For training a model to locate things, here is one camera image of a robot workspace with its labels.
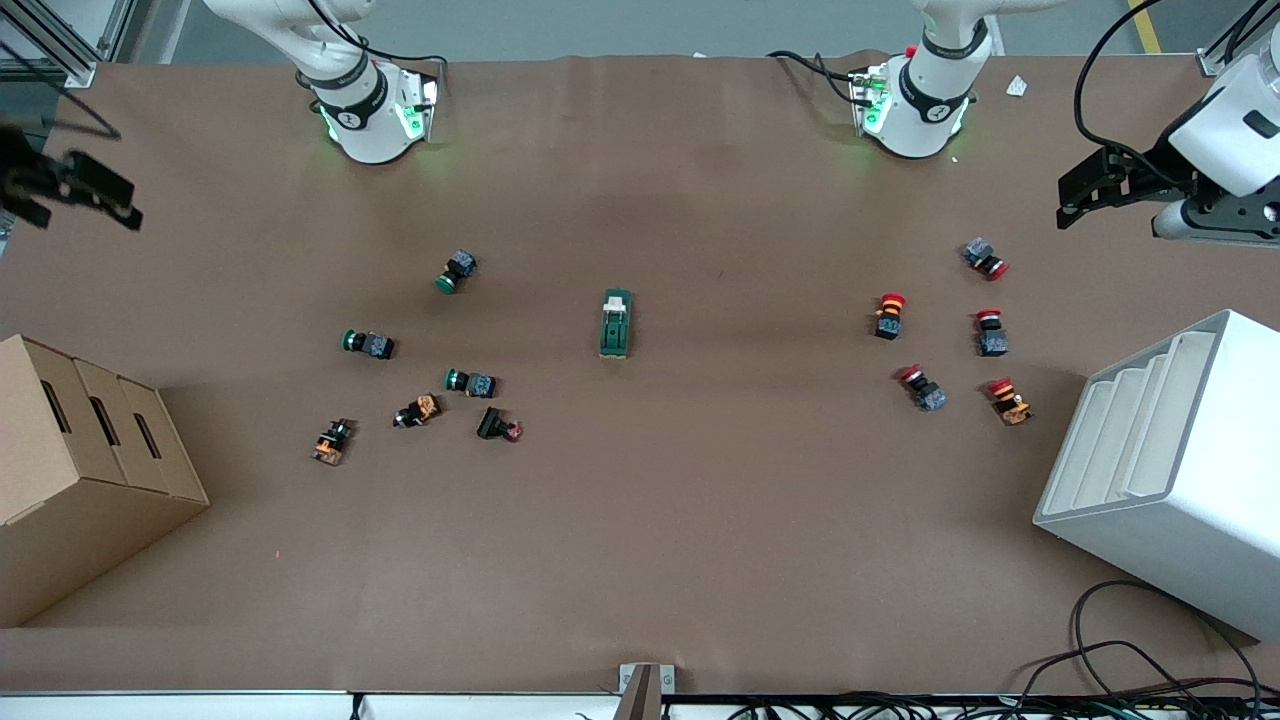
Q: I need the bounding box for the white stepped sorting rack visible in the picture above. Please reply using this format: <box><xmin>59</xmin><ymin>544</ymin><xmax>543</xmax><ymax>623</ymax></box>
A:
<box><xmin>1032</xmin><ymin>308</ymin><xmax>1280</xmax><ymax>643</ymax></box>

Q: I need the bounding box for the aluminium frame profile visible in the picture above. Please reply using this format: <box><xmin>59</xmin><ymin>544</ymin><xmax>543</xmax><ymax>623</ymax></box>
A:
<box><xmin>0</xmin><ymin>0</ymin><xmax>98</xmax><ymax>89</ymax></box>
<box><xmin>1195</xmin><ymin>0</ymin><xmax>1280</xmax><ymax>78</ymax></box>

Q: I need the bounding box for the green terminal block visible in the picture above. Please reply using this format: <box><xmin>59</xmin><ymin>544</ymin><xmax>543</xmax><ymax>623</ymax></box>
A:
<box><xmin>599</xmin><ymin>288</ymin><xmax>634</xmax><ymax>360</ymax></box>

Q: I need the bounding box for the grey metal table bracket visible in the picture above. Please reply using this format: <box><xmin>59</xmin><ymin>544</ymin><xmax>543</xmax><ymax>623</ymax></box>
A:
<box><xmin>618</xmin><ymin>662</ymin><xmax>677</xmax><ymax>720</ymax></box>

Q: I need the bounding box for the black base cable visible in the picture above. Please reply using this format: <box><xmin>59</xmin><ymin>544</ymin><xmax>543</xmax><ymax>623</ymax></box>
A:
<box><xmin>767</xmin><ymin>48</ymin><xmax>863</xmax><ymax>106</ymax></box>

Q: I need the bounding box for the brown cardboard box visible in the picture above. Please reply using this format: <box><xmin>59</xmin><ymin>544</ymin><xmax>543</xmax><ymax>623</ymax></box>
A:
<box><xmin>0</xmin><ymin>333</ymin><xmax>212</xmax><ymax>629</ymax></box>

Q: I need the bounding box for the orange black selector switch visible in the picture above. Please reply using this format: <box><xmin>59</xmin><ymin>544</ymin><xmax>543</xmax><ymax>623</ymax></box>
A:
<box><xmin>392</xmin><ymin>393</ymin><xmax>443</xmax><ymax>430</ymax></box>
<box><xmin>311</xmin><ymin>418</ymin><xmax>356</xmax><ymax>467</ymax></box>

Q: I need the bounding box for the black looped floor cable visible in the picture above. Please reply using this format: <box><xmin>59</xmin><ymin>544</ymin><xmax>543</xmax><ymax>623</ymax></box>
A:
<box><xmin>1068</xmin><ymin>580</ymin><xmax>1266</xmax><ymax>706</ymax></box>

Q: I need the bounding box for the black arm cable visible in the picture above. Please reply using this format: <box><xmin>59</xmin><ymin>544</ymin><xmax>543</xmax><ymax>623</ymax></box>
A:
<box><xmin>305</xmin><ymin>0</ymin><xmax>448</xmax><ymax>96</ymax></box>

